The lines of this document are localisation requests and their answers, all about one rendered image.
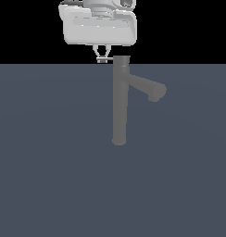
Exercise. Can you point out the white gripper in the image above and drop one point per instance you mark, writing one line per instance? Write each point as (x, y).
(99, 31)

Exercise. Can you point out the grey faucet body with spout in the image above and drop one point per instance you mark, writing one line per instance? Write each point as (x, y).
(120, 105)

